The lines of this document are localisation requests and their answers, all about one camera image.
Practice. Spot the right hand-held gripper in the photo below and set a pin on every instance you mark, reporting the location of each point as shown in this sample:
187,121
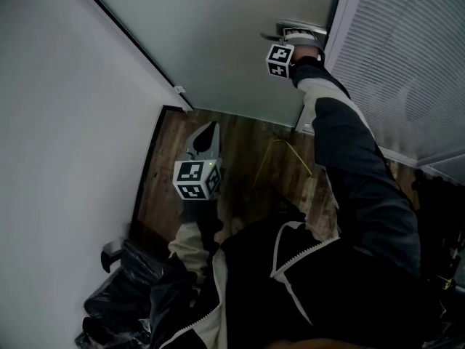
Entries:
279,62

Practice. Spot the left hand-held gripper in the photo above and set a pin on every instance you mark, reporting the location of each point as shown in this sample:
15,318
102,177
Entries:
198,180

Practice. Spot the grey wall-mounted door stopper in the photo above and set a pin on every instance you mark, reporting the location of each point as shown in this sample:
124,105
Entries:
109,253

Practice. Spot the black plastic bag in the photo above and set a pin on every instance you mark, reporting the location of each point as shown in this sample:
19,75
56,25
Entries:
120,289

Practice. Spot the person's left forearm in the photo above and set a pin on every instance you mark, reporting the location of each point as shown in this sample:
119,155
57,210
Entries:
192,238

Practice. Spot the small white door clip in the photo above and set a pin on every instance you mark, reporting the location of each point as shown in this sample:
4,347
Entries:
180,89

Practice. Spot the person's black and white jacket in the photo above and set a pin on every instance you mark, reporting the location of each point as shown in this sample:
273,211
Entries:
327,285

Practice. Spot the white window blinds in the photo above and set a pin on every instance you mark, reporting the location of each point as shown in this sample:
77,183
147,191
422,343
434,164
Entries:
399,49

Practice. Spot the black baseboard strip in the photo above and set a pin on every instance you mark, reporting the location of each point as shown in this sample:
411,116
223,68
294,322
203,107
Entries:
145,173

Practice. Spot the person's right forearm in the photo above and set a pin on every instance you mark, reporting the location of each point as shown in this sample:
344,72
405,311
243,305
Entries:
338,122

